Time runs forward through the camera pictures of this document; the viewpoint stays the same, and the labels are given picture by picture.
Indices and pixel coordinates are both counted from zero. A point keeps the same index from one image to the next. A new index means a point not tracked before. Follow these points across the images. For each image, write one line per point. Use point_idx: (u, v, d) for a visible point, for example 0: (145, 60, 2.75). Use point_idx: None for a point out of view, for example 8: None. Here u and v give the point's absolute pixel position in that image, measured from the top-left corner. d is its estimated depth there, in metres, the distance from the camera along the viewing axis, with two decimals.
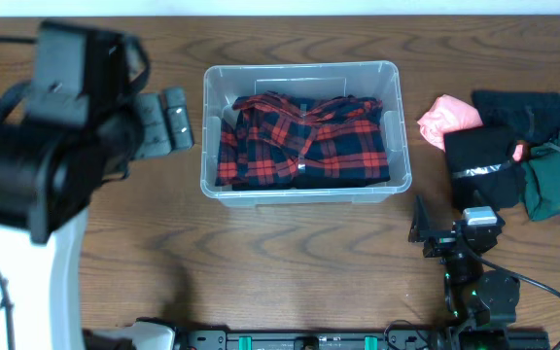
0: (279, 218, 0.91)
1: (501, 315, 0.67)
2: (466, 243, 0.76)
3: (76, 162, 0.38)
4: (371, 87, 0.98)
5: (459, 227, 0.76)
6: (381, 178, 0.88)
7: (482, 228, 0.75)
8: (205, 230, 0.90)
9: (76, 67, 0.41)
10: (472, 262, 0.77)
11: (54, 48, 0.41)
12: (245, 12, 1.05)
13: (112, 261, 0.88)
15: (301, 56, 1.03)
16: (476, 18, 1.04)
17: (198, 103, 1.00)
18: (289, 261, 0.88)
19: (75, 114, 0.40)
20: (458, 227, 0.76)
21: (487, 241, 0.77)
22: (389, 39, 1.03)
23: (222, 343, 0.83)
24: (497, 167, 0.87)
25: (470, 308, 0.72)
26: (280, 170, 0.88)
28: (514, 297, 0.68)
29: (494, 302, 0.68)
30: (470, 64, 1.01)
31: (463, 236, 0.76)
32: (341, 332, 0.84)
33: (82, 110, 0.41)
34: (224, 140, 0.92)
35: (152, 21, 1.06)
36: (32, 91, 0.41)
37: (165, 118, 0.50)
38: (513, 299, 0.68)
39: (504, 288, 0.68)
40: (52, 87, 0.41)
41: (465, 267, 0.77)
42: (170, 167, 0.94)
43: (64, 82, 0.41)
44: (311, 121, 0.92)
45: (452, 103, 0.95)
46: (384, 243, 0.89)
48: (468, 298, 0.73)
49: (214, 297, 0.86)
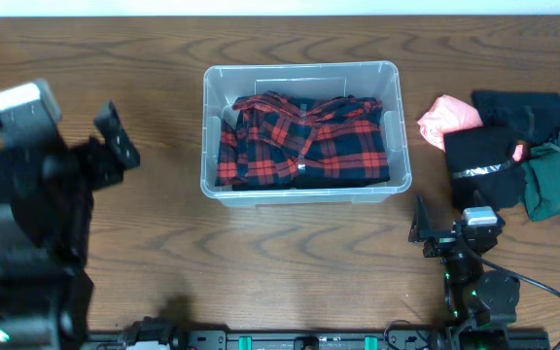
0: (279, 218, 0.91)
1: (501, 315, 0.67)
2: (466, 242, 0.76)
3: (74, 306, 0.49)
4: (371, 87, 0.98)
5: (459, 228, 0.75)
6: (381, 178, 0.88)
7: (483, 228, 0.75)
8: (204, 230, 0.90)
9: (24, 234, 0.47)
10: (472, 262, 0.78)
11: None
12: (244, 12, 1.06)
13: (111, 262, 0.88)
15: (301, 56, 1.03)
16: (475, 18, 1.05)
17: (198, 103, 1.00)
18: (289, 261, 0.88)
19: (47, 264, 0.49)
20: (458, 227, 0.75)
21: (486, 242, 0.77)
22: (389, 39, 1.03)
23: (222, 343, 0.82)
24: (497, 167, 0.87)
25: (470, 307, 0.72)
26: (280, 170, 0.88)
28: (514, 297, 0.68)
29: (495, 302, 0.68)
30: (469, 65, 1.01)
31: (463, 236, 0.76)
32: (341, 332, 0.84)
33: (49, 261, 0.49)
34: (224, 140, 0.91)
35: (153, 21, 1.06)
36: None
37: (109, 149, 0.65)
38: (513, 298, 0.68)
39: (504, 288, 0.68)
40: (9, 252, 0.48)
41: (464, 267, 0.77)
42: (170, 167, 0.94)
43: (15, 244, 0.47)
44: (311, 121, 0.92)
45: (452, 103, 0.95)
46: (384, 243, 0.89)
48: (468, 298, 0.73)
49: (213, 297, 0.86)
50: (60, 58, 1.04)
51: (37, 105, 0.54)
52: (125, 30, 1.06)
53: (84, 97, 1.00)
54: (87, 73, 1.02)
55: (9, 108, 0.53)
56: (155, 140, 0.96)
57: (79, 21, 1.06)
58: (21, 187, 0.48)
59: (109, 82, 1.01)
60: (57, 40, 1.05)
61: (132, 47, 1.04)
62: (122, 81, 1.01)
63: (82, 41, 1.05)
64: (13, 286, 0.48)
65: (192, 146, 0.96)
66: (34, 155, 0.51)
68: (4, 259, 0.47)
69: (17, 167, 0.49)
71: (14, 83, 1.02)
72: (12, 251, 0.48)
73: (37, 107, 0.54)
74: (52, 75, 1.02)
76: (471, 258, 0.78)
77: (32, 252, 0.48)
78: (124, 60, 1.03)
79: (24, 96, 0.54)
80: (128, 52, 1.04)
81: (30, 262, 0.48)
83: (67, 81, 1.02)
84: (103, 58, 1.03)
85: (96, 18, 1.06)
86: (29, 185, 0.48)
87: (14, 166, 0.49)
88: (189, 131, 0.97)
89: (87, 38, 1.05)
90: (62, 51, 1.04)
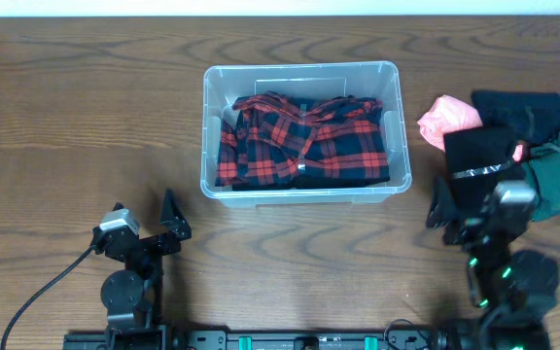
0: (279, 219, 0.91)
1: (539, 297, 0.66)
2: (495, 224, 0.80)
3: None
4: (371, 87, 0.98)
5: (493, 204, 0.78)
6: (381, 178, 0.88)
7: (519, 205, 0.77)
8: (205, 230, 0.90)
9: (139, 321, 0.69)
10: (501, 244, 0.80)
11: (120, 322, 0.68)
12: (244, 13, 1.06)
13: (111, 262, 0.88)
15: (301, 56, 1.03)
16: (474, 18, 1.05)
17: (198, 103, 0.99)
18: (289, 261, 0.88)
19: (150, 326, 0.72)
20: (491, 205, 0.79)
21: (516, 227, 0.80)
22: (389, 39, 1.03)
23: (222, 344, 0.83)
24: (497, 167, 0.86)
25: (504, 295, 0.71)
26: (280, 170, 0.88)
28: (552, 280, 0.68)
29: (532, 282, 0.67)
30: (469, 64, 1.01)
31: (490, 216, 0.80)
32: (341, 332, 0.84)
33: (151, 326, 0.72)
34: (224, 140, 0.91)
35: (154, 22, 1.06)
36: (119, 329, 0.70)
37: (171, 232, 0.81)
38: (551, 281, 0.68)
39: (539, 268, 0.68)
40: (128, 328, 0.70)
41: (489, 250, 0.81)
42: (169, 167, 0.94)
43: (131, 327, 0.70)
44: (311, 121, 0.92)
45: (452, 103, 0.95)
46: (384, 243, 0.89)
48: (500, 285, 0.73)
49: (213, 297, 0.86)
50: (59, 59, 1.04)
51: (126, 230, 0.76)
52: (124, 30, 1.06)
53: (84, 97, 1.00)
54: (87, 73, 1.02)
55: (107, 228, 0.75)
56: (155, 140, 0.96)
57: (79, 21, 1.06)
58: (137, 299, 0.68)
59: (109, 83, 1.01)
60: (56, 40, 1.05)
61: (132, 47, 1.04)
62: (122, 81, 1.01)
63: (81, 42, 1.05)
64: (132, 340, 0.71)
65: (192, 147, 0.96)
66: (137, 276, 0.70)
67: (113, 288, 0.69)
68: (123, 330, 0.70)
69: (128, 286, 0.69)
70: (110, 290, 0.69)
71: (14, 83, 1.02)
72: (124, 330, 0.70)
73: (126, 231, 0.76)
74: (52, 75, 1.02)
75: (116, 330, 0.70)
76: (500, 239, 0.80)
77: (140, 326, 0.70)
78: (123, 60, 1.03)
79: (114, 224, 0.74)
80: (128, 53, 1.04)
81: (139, 330, 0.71)
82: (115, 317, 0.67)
83: (66, 81, 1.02)
84: (103, 58, 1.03)
85: (96, 18, 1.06)
86: (139, 297, 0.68)
87: (124, 289, 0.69)
88: (189, 131, 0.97)
89: (87, 38, 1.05)
90: (62, 51, 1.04)
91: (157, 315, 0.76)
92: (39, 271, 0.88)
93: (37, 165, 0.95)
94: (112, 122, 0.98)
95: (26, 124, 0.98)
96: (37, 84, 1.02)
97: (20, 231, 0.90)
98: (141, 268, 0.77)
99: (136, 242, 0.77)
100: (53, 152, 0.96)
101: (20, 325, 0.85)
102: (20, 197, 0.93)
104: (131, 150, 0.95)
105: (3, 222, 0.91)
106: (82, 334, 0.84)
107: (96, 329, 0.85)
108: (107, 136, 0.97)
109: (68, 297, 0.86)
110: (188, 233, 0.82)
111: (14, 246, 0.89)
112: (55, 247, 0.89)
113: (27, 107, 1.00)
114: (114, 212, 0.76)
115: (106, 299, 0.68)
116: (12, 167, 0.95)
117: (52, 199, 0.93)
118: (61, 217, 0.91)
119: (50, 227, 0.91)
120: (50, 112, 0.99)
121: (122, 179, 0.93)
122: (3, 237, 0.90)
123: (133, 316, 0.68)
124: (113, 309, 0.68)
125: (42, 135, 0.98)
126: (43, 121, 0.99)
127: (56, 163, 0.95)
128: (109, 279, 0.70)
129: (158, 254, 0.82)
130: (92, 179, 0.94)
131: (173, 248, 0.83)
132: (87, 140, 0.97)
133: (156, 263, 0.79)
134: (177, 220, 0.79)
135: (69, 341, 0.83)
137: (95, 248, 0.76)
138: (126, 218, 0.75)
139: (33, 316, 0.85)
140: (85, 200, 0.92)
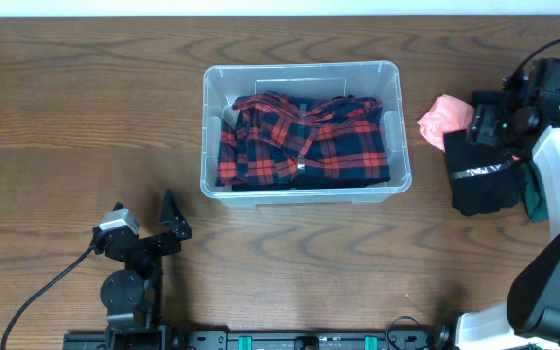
0: (279, 219, 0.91)
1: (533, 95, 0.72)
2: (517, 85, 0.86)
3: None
4: (372, 87, 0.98)
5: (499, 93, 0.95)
6: (381, 178, 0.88)
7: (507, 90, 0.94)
8: (204, 230, 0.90)
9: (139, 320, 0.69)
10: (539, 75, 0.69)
11: (121, 321, 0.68)
12: (244, 12, 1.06)
13: (111, 262, 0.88)
15: (301, 56, 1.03)
16: (475, 18, 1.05)
17: (198, 103, 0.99)
18: (289, 261, 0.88)
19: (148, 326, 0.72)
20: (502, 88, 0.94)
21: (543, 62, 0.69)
22: (389, 39, 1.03)
23: (222, 343, 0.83)
24: (497, 168, 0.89)
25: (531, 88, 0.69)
26: (280, 170, 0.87)
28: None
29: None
30: (470, 64, 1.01)
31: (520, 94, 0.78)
32: (341, 332, 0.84)
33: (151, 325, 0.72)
34: (224, 140, 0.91)
35: (155, 21, 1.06)
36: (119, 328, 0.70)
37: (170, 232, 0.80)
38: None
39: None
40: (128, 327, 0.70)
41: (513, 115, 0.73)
42: (169, 167, 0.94)
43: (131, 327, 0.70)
44: (311, 121, 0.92)
45: (452, 103, 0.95)
46: (384, 243, 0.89)
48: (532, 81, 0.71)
49: (213, 297, 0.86)
50: (59, 58, 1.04)
51: (126, 229, 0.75)
52: (124, 30, 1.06)
53: (84, 97, 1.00)
54: (87, 74, 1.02)
55: (107, 227, 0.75)
56: (155, 140, 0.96)
57: (79, 21, 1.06)
58: (137, 299, 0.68)
59: (109, 83, 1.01)
60: (56, 39, 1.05)
61: (132, 47, 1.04)
62: (122, 81, 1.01)
63: (81, 41, 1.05)
64: (132, 340, 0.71)
65: (192, 146, 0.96)
66: (137, 276, 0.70)
67: (113, 288, 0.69)
68: (123, 330, 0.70)
69: (129, 286, 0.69)
70: (109, 290, 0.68)
71: (14, 83, 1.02)
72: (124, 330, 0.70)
73: (126, 231, 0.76)
74: (52, 75, 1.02)
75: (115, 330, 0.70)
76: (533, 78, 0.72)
77: (140, 327, 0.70)
78: (123, 60, 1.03)
79: (114, 224, 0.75)
80: (127, 52, 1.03)
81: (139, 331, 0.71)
82: (115, 317, 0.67)
83: (66, 81, 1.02)
84: (102, 58, 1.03)
85: (96, 18, 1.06)
86: (139, 297, 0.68)
87: (124, 289, 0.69)
88: (189, 131, 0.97)
89: (87, 38, 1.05)
90: (62, 51, 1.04)
91: (157, 315, 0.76)
92: (39, 271, 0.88)
93: (37, 164, 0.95)
94: (112, 122, 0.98)
95: (26, 124, 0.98)
96: (37, 83, 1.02)
97: (20, 231, 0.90)
98: (141, 269, 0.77)
99: (137, 242, 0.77)
100: (53, 151, 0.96)
101: (20, 325, 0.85)
102: (20, 197, 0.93)
104: (131, 150, 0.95)
105: (2, 222, 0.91)
106: (82, 334, 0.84)
107: (96, 329, 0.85)
108: (107, 135, 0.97)
109: (68, 297, 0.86)
110: (188, 233, 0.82)
111: (14, 246, 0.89)
112: (55, 247, 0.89)
113: (27, 106, 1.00)
114: (114, 211, 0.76)
115: (105, 300, 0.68)
116: (12, 167, 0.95)
117: (52, 199, 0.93)
118: (61, 217, 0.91)
119: (51, 227, 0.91)
120: (50, 112, 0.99)
121: (122, 179, 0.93)
122: (3, 237, 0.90)
123: (133, 316, 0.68)
124: (113, 308, 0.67)
125: (42, 135, 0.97)
126: (43, 120, 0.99)
127: (57, 163, 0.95)
128: (109, 279, 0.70)
129: (157, 254, 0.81)
130: (92, 179, 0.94)
131: (174, 248, 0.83)
132: (87, 140, 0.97)
133: (156, 263, 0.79)
134: (177, 220, 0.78)
135: (69, 341, 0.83)
137: (95, 248, 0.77)
138: (126, 217, 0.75)
139: (33, 316, 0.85)
140: (85, 200, 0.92)
